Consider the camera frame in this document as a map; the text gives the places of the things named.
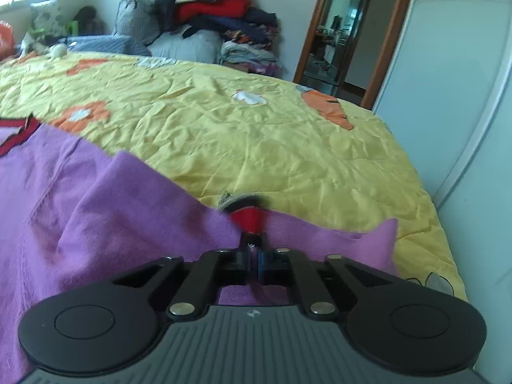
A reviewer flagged folded clothes stack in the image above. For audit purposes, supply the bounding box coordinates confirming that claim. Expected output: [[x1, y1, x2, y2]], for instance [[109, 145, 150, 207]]
[[219, 7, 280, 77]]

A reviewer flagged white floral pillow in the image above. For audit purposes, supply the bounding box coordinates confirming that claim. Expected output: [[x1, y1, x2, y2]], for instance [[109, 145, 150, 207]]
[[30, 0, 66, 36]]

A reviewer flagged brown wooden door frame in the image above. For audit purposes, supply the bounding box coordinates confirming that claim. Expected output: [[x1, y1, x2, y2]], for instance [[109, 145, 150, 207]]
[[293, 0, 411, 110]]

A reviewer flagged yellow carrot print bedspread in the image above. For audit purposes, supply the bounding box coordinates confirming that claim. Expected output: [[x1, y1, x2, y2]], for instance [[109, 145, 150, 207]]
[[1, 52, 466, 298]]

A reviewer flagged red folded garment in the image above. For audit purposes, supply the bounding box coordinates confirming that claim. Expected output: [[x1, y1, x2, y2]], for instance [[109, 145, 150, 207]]
[[173, 0, 251, 24]]

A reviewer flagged houndstooth checkered bag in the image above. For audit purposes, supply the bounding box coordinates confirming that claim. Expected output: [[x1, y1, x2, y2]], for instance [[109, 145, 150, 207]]
[[113, 0, 161, 46]]

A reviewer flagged green plastic stool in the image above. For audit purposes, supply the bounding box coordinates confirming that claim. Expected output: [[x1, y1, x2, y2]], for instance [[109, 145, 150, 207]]
[[27, 21, 79, 36]]

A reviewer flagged white wardrobe door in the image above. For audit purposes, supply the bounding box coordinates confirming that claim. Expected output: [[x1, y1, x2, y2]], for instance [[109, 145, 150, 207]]
[[375, 0, 511, 383]]

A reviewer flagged purple sweater red collar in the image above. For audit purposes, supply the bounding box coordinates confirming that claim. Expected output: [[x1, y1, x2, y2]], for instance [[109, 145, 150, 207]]
[[0, 113, 401, 384]]

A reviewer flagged white round plush ball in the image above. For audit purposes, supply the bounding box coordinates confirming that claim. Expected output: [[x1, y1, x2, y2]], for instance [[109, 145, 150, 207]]
[[49, 44, 68, 59]]

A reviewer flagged blue knitted blanket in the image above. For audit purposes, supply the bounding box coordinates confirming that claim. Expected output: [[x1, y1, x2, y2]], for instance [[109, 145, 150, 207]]
[[58, 35, 151, 56]]

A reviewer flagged orange plastic bag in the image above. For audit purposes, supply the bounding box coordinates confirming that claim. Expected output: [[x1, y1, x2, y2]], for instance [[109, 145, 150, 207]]
[[0, 21, 16, 61]]

